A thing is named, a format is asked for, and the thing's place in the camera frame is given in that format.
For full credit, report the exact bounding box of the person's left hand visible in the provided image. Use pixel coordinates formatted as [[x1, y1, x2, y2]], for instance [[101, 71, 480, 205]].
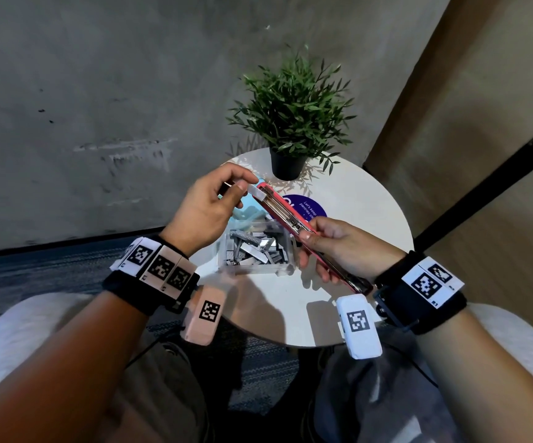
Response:
[[159, 163, 259, 257]]

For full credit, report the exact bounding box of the person's right hand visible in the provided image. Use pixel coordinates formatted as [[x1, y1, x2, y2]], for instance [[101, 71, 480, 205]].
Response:
[[296, 217, 408, 285]]

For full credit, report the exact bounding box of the red stapler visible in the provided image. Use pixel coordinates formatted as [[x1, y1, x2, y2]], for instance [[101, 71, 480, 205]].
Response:
[[247, 182, 374, 296]]

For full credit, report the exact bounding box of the person's right forearm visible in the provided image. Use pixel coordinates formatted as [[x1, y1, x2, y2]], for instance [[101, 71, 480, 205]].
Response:
[[414, 309, 533, 443]]

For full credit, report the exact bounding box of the person's left forearm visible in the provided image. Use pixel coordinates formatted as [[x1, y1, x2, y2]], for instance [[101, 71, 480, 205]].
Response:
[[0, 290, 149, 443]]

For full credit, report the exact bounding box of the light blue card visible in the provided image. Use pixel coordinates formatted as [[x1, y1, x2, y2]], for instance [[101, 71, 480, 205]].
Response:
[[230, 179, 268, 229]]

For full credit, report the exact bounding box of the purple round sticker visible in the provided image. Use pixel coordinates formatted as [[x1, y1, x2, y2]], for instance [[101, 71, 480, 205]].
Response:
[[281, 194, 328, 223]]

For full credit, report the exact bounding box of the black plant pot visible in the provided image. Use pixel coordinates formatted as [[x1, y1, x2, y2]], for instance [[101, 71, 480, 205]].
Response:
[[269, 147, 309, 182]]

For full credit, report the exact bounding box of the pile of silver staple strips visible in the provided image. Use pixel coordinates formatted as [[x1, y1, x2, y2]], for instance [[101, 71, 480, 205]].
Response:
[[226, 229, 290, 266]]

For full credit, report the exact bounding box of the clear plastic box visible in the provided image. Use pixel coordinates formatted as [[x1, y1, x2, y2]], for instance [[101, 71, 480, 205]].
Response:
[[217, 220, 296, 277]]

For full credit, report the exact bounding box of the green artificial plant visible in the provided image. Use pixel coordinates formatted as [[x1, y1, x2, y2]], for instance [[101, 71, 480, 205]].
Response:
[[226, 45, 357, 176]]

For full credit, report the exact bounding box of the black wristband with marker tags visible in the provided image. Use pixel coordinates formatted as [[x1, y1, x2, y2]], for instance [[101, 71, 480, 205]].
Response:
[[102, 234, 201, 317], [374, 250, 468, 336]]

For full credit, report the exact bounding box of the person's right leg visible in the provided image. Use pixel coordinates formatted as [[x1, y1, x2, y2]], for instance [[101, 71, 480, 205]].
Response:
[[310, 326, 463, 443]]

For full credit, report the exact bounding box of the person's leg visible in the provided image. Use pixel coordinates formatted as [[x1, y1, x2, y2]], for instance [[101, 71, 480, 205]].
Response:
[[92, 325, 214, 443], [310, 326, 463, 443]]

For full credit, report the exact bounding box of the black baseboard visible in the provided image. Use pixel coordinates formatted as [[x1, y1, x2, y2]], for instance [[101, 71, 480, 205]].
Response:
[[0, 226, 166, 261]]

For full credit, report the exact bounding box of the person's left leg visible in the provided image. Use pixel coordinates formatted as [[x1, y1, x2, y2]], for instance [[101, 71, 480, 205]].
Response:
[[92, 325, 214, 443]]

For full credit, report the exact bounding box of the white cushioned seat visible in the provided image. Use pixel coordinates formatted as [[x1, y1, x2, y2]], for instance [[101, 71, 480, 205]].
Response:
[[0, 292, 533, 411]]

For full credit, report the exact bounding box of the black cable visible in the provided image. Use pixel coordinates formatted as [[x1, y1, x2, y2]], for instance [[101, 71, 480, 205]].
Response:
[[381, 340, 440, 389], [125, 325, 186, 369]]

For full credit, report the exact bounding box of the black frame bar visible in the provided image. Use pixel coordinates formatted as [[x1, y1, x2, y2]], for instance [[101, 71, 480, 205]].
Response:
[[413, 114, 533, 253]]

